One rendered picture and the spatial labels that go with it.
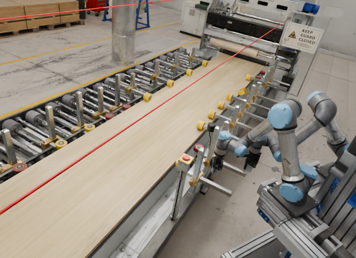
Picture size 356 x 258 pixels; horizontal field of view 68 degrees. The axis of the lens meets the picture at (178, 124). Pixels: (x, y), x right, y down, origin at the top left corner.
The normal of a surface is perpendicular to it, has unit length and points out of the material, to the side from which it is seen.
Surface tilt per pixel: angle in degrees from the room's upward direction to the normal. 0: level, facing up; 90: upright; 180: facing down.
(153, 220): 0
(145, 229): 0
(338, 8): 90
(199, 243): 0
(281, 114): 83
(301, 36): 90
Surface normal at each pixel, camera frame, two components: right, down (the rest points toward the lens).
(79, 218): 0.14, -0.83
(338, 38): -0.49, 0.41
